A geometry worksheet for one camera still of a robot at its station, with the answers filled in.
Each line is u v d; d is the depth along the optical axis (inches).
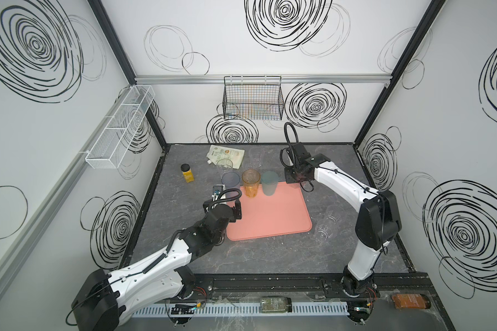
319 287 29.1
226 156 44.3
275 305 26.3
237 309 27.8
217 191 26.2
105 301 15.5
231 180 38.1
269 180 36.8
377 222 18.0
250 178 37.7
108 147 28.5
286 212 38.1
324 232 34.1
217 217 22.3
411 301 26.7
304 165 25.4
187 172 38.9
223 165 41.6
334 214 35.0
